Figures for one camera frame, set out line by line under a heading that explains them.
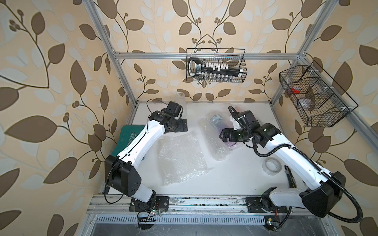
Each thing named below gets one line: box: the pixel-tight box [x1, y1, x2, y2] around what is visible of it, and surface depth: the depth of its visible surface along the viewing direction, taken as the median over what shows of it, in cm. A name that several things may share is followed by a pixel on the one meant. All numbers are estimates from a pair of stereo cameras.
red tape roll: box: [291, 86, 302, 94], surface depth 84 cm
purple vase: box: [198, 114, 243, 162], surface depth 94 cm
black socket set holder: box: [188, 57, 244, 78], surface depth 85 cm
